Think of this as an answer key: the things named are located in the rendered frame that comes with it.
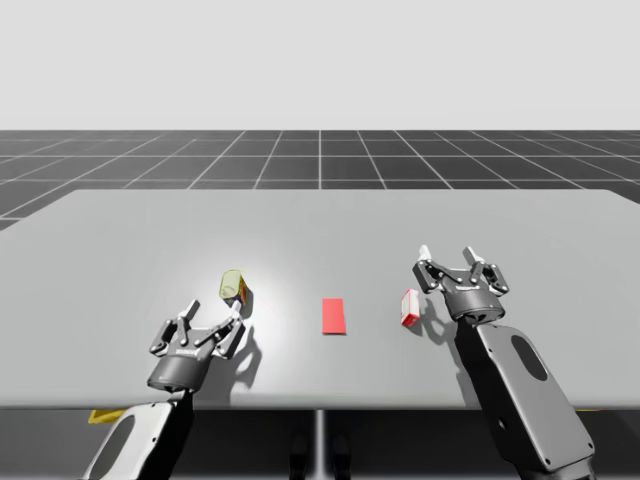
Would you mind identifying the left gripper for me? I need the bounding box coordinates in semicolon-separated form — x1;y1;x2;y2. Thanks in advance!
146;299;247;394

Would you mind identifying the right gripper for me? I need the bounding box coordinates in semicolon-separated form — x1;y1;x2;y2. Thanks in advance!
411;244;511;324

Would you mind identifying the green and blue rectangular can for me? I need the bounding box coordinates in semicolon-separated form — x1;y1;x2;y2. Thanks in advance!
218;269;250;309

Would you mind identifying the red and white carton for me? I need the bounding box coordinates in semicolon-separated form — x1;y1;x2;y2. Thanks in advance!
399;288;422;329

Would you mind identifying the pink pad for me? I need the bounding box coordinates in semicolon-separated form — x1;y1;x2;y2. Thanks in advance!
321;298;347;336

